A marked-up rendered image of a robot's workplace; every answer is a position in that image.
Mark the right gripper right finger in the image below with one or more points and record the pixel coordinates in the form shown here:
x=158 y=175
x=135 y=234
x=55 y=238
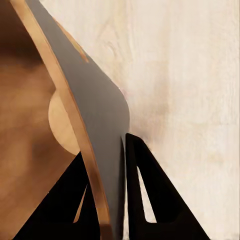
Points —
x=174 y=219

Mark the trash can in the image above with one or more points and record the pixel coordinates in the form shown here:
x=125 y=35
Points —
x=55 y=102

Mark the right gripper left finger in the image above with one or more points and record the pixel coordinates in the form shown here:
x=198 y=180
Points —
x=53 y=218

